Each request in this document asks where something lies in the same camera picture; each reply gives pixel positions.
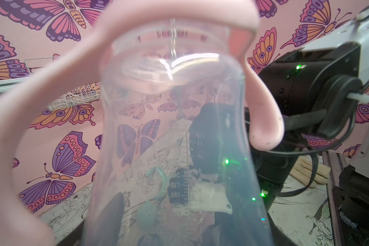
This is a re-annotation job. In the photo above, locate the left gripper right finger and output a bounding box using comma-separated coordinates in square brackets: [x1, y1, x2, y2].
[215, 215, 295, 246]

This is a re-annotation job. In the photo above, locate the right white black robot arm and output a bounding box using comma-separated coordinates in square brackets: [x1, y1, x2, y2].
[248, 1, 369, 208]

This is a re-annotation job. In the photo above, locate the teal bottle cap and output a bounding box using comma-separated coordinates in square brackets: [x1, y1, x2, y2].
[136, 200, 158, 231]

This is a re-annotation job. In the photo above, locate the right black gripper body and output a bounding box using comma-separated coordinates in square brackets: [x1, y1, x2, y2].
[189, 103, 298, 200]

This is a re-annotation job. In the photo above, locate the white wire basket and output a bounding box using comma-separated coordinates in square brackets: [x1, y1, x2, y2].
[24, 53, 101, 111]

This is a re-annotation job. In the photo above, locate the clear baby bottle body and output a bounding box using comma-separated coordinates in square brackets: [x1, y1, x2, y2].
[86, 19, 267, 246]

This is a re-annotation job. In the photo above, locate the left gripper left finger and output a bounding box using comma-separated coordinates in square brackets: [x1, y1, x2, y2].
[58, 192, 125, 246]

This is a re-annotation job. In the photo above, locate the beige work glove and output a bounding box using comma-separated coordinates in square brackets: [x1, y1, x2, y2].
[290, 156, 331, 188]

